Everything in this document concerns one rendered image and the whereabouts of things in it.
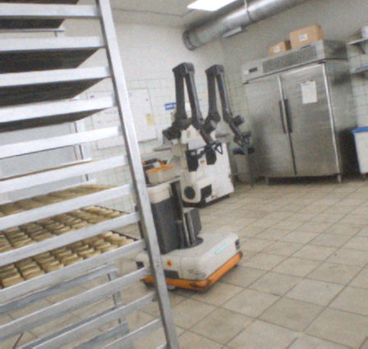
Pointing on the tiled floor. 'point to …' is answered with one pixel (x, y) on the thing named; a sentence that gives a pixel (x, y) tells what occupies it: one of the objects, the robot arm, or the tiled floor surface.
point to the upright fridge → (302, 112)
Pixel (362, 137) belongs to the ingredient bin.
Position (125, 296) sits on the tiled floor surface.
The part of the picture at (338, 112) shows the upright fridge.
